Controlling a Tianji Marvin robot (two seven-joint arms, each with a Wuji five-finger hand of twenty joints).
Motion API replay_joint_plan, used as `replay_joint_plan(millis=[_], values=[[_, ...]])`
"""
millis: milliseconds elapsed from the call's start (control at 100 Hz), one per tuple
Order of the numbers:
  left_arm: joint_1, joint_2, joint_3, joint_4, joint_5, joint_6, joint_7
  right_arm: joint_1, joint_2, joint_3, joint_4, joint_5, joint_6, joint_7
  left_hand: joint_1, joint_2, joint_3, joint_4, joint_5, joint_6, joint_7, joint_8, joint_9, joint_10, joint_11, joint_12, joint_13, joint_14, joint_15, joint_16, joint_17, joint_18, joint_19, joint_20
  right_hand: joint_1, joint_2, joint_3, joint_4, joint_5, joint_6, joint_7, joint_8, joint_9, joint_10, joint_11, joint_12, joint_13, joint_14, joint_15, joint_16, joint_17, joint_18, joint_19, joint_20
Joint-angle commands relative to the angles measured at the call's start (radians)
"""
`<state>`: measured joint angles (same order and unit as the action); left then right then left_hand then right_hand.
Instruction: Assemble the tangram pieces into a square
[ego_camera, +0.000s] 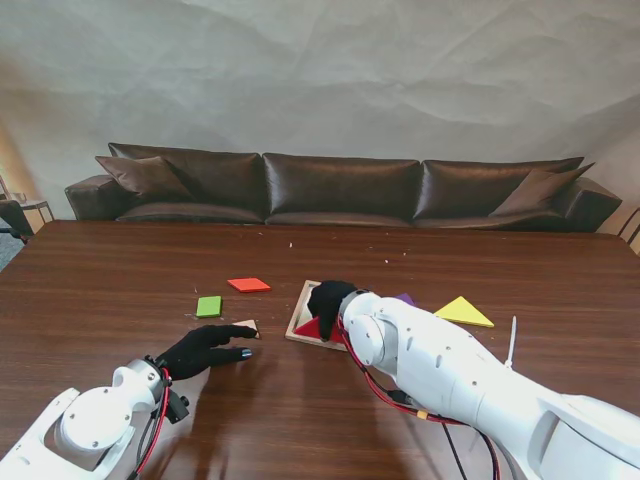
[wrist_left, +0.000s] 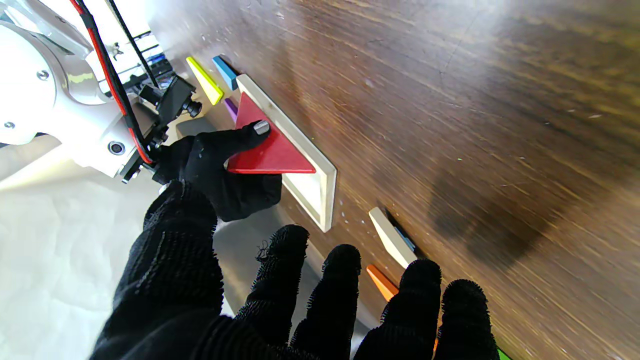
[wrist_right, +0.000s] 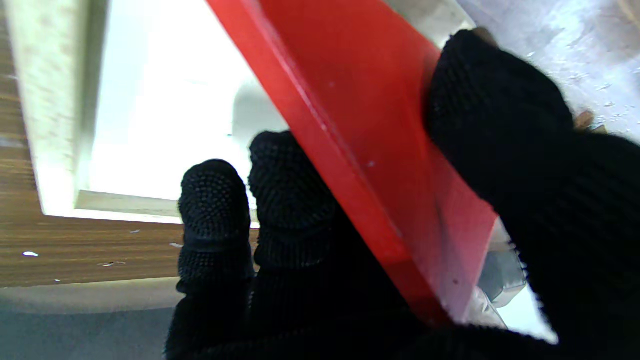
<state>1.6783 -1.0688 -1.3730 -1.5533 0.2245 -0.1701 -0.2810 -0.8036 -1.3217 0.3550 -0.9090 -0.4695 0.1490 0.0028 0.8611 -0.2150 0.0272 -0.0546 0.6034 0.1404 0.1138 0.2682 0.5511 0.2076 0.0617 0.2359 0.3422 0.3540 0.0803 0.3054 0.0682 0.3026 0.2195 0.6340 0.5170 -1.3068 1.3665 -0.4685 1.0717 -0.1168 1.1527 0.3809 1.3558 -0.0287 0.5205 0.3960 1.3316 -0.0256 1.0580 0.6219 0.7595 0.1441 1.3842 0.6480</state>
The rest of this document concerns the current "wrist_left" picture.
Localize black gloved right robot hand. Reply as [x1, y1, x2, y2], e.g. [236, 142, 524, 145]
[152, 120, 283, 222]

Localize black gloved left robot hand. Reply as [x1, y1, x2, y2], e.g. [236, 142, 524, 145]
[90, 180, 501, 360]

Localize large red tangram triangle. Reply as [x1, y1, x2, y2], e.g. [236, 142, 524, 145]
[227, 91, 317, 175]

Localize large yellow tangram triangle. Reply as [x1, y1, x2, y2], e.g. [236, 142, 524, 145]
[186, 56, 225, 106]

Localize blue tangram triangle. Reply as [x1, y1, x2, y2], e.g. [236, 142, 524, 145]
[212, 55, 242, 91]

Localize square wooden tangram tray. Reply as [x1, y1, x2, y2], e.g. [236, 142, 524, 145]
[235, 74, 337, 233]

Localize natural wood tangram triangle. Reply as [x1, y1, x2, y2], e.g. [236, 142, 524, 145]
[368, 207, 418, 270]

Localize orange tangram parallelogram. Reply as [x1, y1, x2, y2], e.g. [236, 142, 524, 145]
[365, 264, 401, 303]

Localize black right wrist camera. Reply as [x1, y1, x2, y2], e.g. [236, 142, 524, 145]
[139, 75, 203, 127]

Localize red black right arm cables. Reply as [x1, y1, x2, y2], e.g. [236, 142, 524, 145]
[70, 0, 157, 167]

